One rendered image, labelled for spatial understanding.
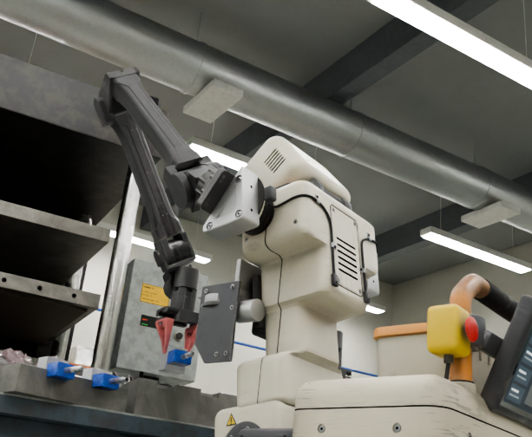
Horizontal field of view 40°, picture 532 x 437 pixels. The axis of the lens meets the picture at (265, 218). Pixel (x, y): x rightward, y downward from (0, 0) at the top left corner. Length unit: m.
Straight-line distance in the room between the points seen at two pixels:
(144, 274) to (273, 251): 1.32
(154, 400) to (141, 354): 0.94
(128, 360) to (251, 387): 1.29
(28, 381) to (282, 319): 0.51
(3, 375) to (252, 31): 4.86
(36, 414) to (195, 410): 0.38
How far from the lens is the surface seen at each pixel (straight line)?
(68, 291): 2.56
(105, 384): 1.60
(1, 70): 2.69
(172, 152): 1.56
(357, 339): 10.92
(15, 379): 1.54
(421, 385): 1.02
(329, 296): 1.41
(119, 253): 2.57
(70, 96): 2.70
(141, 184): 1.76
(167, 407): 1.74
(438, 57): 6.34
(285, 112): 5.84
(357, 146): 6.20
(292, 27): 6.06
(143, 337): 2.67
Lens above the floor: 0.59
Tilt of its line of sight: 23 degrees up
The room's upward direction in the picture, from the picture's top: 6 degrees clockwise
